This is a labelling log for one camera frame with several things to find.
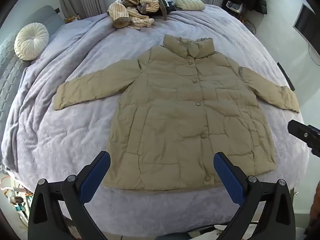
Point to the dark clothing pile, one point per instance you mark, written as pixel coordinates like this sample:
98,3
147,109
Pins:
171,7

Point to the printed white box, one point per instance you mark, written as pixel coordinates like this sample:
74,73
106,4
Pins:
233,5

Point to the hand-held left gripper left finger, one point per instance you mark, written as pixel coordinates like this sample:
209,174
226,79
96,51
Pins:
96,177

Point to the round white pleated cushion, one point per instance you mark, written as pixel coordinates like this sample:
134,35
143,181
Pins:
31,41

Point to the wall television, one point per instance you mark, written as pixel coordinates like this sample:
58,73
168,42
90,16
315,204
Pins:
307,27

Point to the person's brown clothing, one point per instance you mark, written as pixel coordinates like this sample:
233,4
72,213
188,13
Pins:
315,205

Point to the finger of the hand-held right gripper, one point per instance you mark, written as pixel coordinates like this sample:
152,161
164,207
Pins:
301,132

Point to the cream quilted jacket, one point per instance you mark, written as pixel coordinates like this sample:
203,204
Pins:
188,3

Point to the lavender plush blanket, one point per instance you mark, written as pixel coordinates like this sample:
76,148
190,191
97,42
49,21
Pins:
82,135

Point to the cream striped fleece robe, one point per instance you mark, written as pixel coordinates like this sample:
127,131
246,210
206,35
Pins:
130,12

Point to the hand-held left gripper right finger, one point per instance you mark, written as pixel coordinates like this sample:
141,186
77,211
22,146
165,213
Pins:
228,177

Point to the khaki puffer jacket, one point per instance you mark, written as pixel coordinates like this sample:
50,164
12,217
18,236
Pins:
175,110

